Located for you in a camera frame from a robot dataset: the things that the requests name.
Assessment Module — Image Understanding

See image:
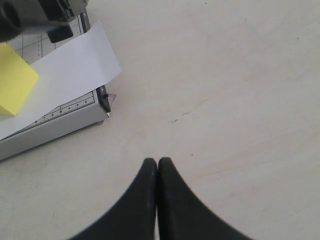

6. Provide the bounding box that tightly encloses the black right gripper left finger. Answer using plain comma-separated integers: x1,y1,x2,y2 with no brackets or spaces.
72,158,158,240

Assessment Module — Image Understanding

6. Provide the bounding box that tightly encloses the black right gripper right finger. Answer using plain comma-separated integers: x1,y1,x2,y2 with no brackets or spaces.
157,157,249,240

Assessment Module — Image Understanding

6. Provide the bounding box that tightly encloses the white paper sheet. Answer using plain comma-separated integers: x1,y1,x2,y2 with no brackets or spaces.
0,21,121,139

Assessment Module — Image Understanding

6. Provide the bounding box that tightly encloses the yellow foam cube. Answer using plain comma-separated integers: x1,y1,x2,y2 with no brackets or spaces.
0,43,39,116

